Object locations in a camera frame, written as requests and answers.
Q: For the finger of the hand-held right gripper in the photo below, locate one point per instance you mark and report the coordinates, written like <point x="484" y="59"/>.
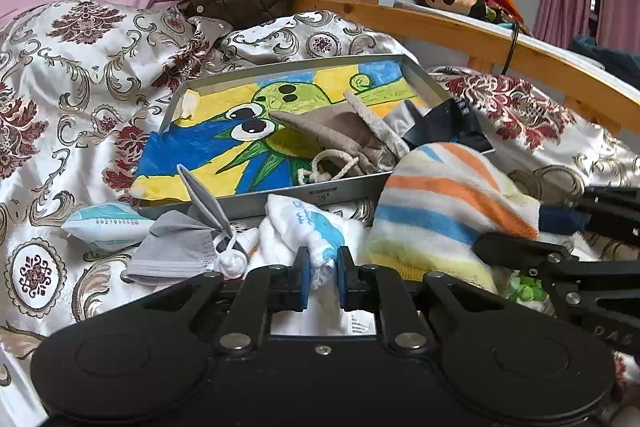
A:
<point x="520" y="249"/>
<point x="562" y="221"/>

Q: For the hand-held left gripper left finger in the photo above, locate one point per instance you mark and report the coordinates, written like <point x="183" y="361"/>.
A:
<point x="300" y="279"/>

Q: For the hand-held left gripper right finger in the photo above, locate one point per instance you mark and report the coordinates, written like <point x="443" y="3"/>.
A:
<point x="345" y="282"/>

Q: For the white cloth with label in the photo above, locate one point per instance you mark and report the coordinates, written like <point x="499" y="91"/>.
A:
<point x="357" y="232"/>

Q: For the striped fluffy sock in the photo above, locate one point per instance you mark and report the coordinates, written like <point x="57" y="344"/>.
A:
<point x="440" y="207"/>

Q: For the grey face mask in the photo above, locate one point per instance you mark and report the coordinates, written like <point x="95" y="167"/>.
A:
<point x="170" y="247"/>

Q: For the black cloth with white print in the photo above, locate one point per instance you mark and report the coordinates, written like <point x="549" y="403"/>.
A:
<point x="445" y="127"/>

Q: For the metal tray with painted bottom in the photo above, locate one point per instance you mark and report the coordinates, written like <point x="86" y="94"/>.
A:
<point x="210" y="147"/>

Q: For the light grey cloth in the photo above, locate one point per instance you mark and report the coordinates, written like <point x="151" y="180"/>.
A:
<point x="400" y="119"/>

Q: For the light blue tissue packet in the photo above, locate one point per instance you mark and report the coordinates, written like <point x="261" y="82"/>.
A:
<point x="105" y="227"/>

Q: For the green white patterned cloth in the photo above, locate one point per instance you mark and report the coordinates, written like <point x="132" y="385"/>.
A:
<point x="525" y="292"/>

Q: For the dark teal cloth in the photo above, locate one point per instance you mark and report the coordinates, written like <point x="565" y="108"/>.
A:
<point x="610" y="57"/>

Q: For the colourful patterned cloth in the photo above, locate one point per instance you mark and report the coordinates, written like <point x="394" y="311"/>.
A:
<point x="505" y="7"/>

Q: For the floral satin blanket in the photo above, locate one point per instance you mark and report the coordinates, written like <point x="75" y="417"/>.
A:
<point x="75" y="107"/>

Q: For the wooden bed rail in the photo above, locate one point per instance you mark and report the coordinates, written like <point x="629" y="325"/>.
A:
<point x="450" y="32"/>

